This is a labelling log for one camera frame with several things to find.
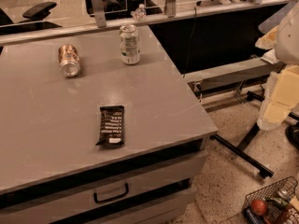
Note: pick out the clear plastic water bottle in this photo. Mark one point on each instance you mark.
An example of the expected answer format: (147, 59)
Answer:
(140, 13)

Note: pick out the black office chair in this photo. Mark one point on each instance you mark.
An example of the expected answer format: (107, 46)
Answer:
(34, 20)

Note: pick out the red apple in basket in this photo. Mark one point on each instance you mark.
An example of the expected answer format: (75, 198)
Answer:
(259, 207)

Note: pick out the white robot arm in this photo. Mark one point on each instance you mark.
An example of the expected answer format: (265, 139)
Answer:
(283, 39)

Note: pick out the black drawer handle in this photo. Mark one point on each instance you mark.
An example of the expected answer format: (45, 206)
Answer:
(110, 193)

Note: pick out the black metal table leg frame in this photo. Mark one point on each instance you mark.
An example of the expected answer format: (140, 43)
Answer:
(264, 172)

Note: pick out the black rxbar chocolate bar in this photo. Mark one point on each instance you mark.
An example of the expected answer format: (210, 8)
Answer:
(111, 130)

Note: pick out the green white soda can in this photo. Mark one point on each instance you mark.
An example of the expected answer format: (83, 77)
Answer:
(129, 44)

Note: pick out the black wire basket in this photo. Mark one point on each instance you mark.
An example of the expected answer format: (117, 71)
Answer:
(281, 199)

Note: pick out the grey drawer front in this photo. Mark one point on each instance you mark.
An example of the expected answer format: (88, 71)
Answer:
(149, 195)

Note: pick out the orange soda can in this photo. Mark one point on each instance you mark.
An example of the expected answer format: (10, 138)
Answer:
(68, 60)

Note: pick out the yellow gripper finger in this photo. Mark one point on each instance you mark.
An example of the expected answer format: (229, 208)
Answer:
(281, 97)

